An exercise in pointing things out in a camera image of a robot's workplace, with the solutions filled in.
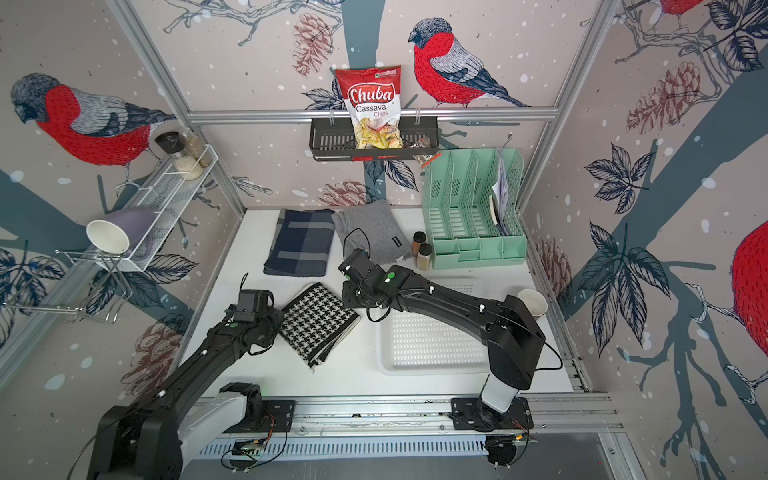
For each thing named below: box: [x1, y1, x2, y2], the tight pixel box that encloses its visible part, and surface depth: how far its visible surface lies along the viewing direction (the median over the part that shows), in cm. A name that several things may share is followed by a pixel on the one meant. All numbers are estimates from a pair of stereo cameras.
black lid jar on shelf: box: [154, 131, 186, 154], surface depth 81 cm
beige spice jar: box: [416, 243, 432, 271], surface depth 99 cm
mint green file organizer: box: [422, 148, 527, 270], surface depth 106 cm
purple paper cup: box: [86, 207, 158, 255], surface depth 64 cm
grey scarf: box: [331, 200, 413, 265], surface depth 113 cm
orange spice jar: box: [412, 230, 427, 258], surface depth 102 cm
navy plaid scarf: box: [263, 208, 336, 277], surface depth 110 cm
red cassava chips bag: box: [336, 65, 403, 149], surface depth 84 cm
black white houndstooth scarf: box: [279, 282, 361, 372], surface depth 87 cm
